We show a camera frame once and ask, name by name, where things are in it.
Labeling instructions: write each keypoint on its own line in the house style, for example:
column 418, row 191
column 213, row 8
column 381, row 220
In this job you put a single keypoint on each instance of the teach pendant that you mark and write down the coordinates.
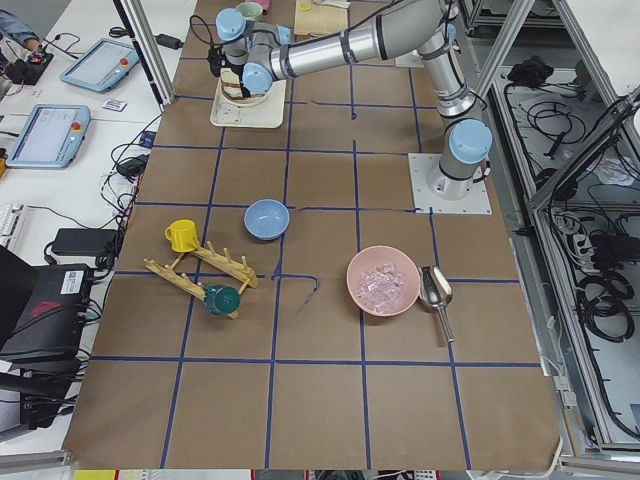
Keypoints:
column 102, row 66
column 51, row 137

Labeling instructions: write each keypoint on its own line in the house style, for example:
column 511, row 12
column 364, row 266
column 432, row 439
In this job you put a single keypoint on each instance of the bread slice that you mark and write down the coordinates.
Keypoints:
column 230, row 80
column 236, row 96

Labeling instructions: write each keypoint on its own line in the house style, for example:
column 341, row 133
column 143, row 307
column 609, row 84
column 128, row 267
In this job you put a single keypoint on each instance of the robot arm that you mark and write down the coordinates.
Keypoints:
column 261, row 54

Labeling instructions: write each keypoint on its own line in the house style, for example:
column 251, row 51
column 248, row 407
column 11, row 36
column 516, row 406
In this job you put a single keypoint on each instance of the round cream plate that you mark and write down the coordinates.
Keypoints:
column 250, row 105

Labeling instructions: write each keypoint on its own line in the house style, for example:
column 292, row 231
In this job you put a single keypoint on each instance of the wooden cutting board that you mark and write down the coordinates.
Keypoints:
column 319, row 20

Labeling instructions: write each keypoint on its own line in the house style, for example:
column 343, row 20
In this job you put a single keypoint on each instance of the green bowl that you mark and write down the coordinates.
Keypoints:
column 250, row 10

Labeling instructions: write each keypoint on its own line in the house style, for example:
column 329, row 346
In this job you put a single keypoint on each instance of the aluminium frame post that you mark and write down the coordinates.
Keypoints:
column 135, row 22

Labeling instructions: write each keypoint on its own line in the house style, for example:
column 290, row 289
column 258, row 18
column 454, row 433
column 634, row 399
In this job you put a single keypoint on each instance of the dark green mug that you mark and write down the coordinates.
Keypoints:
column 221, row 299

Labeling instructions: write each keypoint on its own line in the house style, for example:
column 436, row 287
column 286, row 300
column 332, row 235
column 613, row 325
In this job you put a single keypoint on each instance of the pink cloth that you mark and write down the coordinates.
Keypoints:
column 265, row 4

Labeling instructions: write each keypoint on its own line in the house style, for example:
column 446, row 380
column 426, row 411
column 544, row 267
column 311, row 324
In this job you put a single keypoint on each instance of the black power adapter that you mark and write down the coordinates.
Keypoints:
column 169, row 41

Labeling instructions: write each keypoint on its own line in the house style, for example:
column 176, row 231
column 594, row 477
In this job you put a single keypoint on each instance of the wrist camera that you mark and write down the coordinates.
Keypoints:
column 216, row 60

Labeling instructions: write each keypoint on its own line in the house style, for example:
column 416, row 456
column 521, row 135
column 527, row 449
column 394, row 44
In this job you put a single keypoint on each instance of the teach pendant near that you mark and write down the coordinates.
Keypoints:
column 51, row 137

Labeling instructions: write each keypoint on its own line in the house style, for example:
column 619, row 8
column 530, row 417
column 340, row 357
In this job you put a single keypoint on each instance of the white plastic knife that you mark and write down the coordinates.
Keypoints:
column 333, row 3

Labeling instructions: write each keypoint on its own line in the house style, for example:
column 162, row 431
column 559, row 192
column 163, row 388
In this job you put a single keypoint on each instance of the yellow mug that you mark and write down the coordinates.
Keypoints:
column 182, row 235

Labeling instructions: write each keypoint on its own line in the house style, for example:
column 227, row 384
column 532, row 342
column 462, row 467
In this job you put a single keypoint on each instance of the pink bowl with ice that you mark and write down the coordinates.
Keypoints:
column 383, row 281

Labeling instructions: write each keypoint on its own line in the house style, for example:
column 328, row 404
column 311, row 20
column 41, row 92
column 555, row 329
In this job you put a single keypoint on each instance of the teach pendant far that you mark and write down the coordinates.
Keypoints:
column 102, row 66

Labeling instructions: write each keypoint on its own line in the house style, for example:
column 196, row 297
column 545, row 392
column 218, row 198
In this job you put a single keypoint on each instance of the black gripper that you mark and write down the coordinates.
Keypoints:
column 234, row 64

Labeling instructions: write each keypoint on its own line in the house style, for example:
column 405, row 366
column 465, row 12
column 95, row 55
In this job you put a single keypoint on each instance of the blue bowl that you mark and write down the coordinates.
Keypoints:
column 266, row 219

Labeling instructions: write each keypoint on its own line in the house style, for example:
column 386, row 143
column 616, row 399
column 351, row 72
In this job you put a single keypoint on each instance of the metal scoop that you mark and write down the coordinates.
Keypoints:
column 435, row 295

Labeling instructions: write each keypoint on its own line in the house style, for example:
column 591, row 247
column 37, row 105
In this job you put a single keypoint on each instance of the cream bear tray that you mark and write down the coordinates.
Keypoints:
column 263, row 112

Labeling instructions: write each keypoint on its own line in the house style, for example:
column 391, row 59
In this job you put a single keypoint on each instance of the bread slice under egg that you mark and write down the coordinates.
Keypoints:
column 236, row 96

